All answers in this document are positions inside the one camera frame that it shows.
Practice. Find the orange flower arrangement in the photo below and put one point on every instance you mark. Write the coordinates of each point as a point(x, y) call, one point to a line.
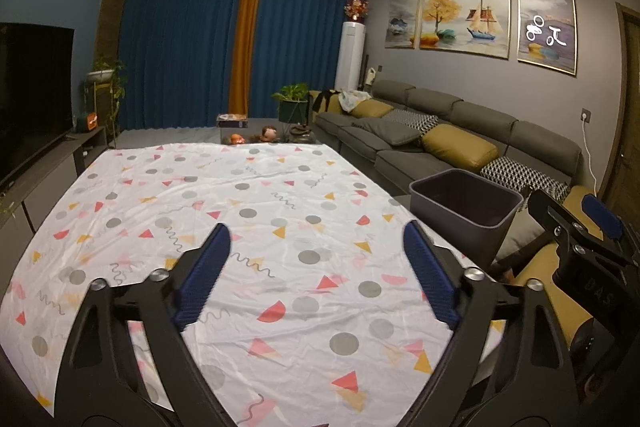
point(357, 8)

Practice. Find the blue curtain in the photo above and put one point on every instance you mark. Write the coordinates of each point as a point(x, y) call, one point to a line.
point(305, 37)
point(175, 47)

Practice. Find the purple abstract painting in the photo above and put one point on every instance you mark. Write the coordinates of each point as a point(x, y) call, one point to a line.
point(547, 29)

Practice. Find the white jug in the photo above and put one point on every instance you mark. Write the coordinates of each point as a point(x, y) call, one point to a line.
point(370, 76)

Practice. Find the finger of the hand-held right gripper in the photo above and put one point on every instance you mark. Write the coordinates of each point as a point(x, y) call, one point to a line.
point(555, 217)
point(602, 214)

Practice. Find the flat printed box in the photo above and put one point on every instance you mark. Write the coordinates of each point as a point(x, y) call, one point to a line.
point(232, 121)

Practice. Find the white patterned tablecloth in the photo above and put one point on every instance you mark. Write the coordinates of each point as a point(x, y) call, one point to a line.
point(250, 187)

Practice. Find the tall plant stand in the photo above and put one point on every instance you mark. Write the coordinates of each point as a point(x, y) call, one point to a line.
point(92, 102)

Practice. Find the sailing ship painting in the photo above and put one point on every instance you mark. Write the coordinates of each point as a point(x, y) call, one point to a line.
point(462, 22)

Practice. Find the grey cushion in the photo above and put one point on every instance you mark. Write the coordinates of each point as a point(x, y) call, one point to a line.
point(390, 132)

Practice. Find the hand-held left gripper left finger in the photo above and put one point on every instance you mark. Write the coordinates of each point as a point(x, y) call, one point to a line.
point(200, 277)

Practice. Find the white cloth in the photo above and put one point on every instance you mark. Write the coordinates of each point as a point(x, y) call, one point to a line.
point(354, 99)

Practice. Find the wall socket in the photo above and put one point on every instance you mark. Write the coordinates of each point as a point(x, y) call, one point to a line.
point(586, 115)

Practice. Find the orange curtain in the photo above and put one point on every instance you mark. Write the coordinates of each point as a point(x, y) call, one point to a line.
point(246, 42)

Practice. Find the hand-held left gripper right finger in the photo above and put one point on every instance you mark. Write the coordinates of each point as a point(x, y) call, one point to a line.
point(430, 277)

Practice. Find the doll head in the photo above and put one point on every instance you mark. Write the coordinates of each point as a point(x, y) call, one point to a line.
point(269, 133)

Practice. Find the black television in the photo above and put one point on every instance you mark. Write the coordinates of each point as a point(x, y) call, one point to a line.
point(30, 102)

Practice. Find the small grey landscape painting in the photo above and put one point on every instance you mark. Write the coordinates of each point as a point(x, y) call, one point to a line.
point(401, 22)

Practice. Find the grey sofa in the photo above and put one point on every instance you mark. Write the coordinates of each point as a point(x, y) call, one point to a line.
point(480, 112)

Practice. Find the dark teapot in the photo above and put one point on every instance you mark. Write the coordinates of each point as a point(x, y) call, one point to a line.
point(301, 133)

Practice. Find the white standing air conditioner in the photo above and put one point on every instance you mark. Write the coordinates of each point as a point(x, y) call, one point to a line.
point(349, 57)

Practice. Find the trailing plant in white bowl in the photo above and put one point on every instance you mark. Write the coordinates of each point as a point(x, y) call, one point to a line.
point(105, 72)

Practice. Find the large yellow cushion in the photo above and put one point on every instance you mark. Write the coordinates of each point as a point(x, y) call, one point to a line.
point(460, 142)

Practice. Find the grey plastic bin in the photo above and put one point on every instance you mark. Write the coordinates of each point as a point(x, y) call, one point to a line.
point(450, 217)

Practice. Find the small orange toy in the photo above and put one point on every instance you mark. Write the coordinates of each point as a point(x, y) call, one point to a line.
point(236, 138)

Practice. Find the grey television cabinet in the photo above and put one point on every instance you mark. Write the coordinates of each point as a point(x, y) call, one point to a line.
point(55, 172)

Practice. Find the potted plant in dark pot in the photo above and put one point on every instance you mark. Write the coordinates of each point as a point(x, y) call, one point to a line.
point(291, 99)

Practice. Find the small yellow cushion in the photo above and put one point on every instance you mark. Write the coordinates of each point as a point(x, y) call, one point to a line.
point(371, 108)

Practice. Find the black and white patterned cushion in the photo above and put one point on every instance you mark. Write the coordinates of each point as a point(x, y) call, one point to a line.
point(525, 177)
point(417, 119)

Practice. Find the black garment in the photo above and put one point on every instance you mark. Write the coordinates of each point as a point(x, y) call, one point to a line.
point(324, 101)

